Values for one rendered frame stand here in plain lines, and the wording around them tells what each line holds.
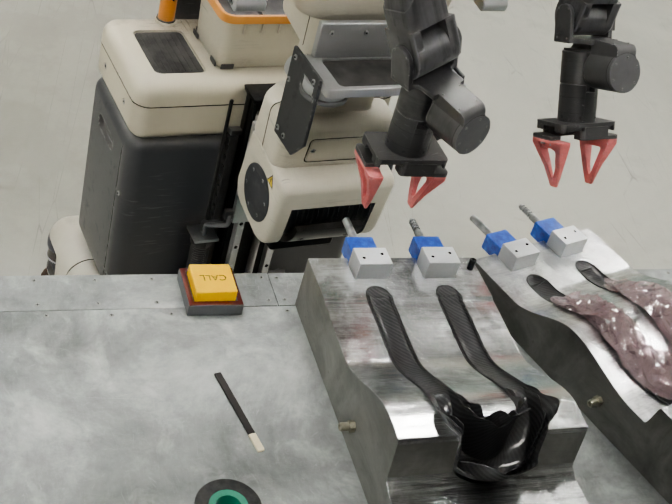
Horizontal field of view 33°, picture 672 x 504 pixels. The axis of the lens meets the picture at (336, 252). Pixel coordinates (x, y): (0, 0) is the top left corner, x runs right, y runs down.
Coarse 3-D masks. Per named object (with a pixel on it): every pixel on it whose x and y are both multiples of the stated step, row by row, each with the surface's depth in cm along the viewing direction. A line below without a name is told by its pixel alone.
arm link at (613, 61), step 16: (560, 16) 168; (560, 32) 169; (608, 32) 170; (592, 48) 166; (608, 48) 163; (624, 48) 162; (592, 64) 165; (608, 64) 162; (624, 64) 163; (592, 80) 166; (608, 80) 162; (624, 80) 163
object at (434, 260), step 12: (420, 240) 170; (432, 240) 171; (420, 252) 167; (432, 252) 167; (444, 252) 167; (420, 264) 167; (432, 264) 165; (444, 264) 166; (456, 264) 166; (432, 276) 167; (444, 276) 167
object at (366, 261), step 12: (348, 228) 170; (348, 240) 166; (360, 240) 167; (372, 240) 168; (348, 252) 166; (360, 252) 163; (372, 252) 163; (384, 252) 164; (348, 264) 165; (360, 264) 161; (372, 264) 161; (384, 264) 162; (360, 276) 162; (372, 276) 163; (384, 276) 164
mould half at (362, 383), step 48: (336, 288) 160; (384, 288) 162; (432, 288) 165; (480, 288) 167; (336, 336) 153; (432, 336) 157; (480, 336) 160; (336, 384) 153; (384, 384) 144; (480, 384) 147; (528, 384) 149; (384, 432) 138; (432, 432) 137; (576, 432) 143; (384, 480) 138; (432, 480) 140; (528, 480) 144
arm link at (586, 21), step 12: (564, 0) 168; (576, 0) 166; (588, 0) 164; (600, 0) 165; (612, 0) 166; (576, 12) 166; (588, 12) 165; (600, 12) 167; (612, 12) 167; (576, 24) 166; (588, 24) 167; (600, 24) 168; (612, 24) 169
